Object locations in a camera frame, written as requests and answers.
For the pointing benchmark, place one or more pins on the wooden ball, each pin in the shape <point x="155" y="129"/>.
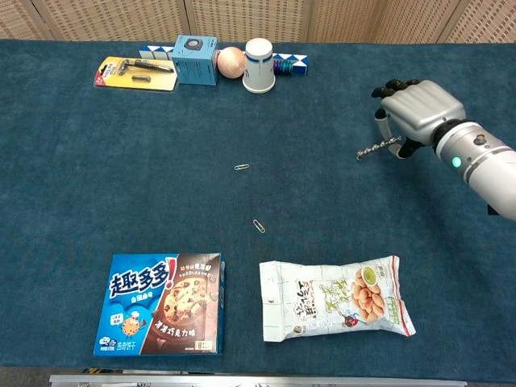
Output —
<point x="231" y="62"/>

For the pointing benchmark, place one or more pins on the white snack bag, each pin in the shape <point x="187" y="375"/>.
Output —
<point x="330" y="302"/>

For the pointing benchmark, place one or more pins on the aluminium rail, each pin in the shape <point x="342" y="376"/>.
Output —
<point x="258" y="381"/>

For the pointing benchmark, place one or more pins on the white paper cup blue stripe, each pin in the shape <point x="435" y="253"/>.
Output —
<point x="259" y="68"/>

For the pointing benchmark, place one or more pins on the woven folding screen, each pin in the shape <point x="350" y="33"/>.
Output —
<point x="250" y="18"/>

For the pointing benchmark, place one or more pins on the blue brown cookie box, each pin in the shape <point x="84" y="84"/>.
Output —
<point x="157" y="306"/>

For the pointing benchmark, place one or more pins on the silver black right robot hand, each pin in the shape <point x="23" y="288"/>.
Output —
<point x="423" y="109"/>

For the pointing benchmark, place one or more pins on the yellow razor blister pack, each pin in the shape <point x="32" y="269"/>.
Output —
<point x="161" y="80"/>

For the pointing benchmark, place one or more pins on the blue white snake puzzle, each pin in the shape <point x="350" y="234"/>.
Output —
<point x="299" y="64"/>

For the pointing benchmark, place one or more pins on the teal table cloth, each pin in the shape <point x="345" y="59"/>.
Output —
<point x="121" y="181"/>

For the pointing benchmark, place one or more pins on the light blue speaker box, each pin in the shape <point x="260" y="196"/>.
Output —
<point x="195" y="68"/>

